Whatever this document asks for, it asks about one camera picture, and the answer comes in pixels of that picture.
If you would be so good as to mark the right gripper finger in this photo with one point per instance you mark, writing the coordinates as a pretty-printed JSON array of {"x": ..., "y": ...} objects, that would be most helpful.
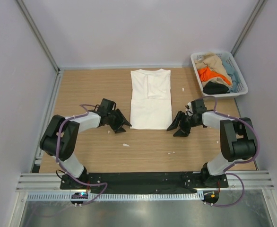
[
  {"x": 184, "y": 129},
  {"x": 176, "y": 121}
]

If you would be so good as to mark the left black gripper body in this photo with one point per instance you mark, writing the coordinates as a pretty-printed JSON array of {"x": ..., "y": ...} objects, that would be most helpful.
[{"x": 113, "y": 119}]

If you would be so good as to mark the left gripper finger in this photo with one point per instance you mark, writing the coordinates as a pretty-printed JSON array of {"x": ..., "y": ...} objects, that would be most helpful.
[
  {"x": 118, "y": 128},
  {"x": 120, "y": 120}
]

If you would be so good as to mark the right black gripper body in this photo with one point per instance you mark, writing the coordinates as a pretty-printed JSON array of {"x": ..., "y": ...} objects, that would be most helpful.
[{"x": 186, "y": 122}]

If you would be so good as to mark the white t shirt red print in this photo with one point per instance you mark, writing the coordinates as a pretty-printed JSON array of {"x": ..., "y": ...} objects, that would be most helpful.
[{"x": 151, "y": 106}]

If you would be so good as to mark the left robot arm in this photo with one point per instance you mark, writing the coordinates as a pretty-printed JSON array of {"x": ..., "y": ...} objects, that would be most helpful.
[{"x": 60, "y": 137}]

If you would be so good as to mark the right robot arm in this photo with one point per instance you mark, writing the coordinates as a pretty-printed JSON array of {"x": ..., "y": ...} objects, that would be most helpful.
[{"x": 238, "y": 140}]

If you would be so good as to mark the black garment in basket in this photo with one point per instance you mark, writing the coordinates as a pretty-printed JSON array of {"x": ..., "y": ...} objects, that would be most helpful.
[{"x": 214, "y": 89}]

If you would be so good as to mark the orange garment in basket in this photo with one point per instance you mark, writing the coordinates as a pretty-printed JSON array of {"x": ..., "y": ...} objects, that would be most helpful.
[{"x": 219, "y": 76}]

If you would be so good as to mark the white plastic basket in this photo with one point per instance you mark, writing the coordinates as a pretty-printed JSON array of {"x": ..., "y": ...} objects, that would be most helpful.
[{"x": 242, "y": 88}]

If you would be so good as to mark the beige garment in basket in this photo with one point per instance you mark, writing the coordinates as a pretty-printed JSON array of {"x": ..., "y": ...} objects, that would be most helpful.
[{"x": 208, "y": 60}]

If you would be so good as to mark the light blue garment in basket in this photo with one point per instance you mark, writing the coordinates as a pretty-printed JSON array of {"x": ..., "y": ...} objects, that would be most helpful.
[{"x": 233, "y": 74}]

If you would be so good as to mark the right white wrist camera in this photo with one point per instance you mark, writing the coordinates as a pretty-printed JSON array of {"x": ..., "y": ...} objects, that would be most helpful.
[{"x": 189, "y": 107}]

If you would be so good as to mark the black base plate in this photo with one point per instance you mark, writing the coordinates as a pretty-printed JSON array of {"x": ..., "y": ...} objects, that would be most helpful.
[{"x": 145, "y": 183}]

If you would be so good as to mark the aluminium rail frame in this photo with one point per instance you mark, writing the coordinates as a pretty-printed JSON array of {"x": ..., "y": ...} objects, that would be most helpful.
[{"x": 36, "y": 182}]

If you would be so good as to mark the white slotted cable duct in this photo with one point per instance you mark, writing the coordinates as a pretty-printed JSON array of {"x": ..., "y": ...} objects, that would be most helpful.
[{"x": 81, "y": 196}]

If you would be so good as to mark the right corner aluminium post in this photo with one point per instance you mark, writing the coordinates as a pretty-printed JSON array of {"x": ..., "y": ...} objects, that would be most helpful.
[{"x": 248, "y": 25}]

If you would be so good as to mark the corner aluminium post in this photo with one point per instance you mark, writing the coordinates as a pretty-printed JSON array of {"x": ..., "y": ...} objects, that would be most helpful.
[
  {"x": 24, "y": 10},
  {"x": 248, "y": 25}
]

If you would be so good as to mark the left corner aluminium post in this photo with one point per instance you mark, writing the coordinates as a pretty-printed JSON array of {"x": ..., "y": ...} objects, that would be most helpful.
[{"x": 24, "y": 10}]

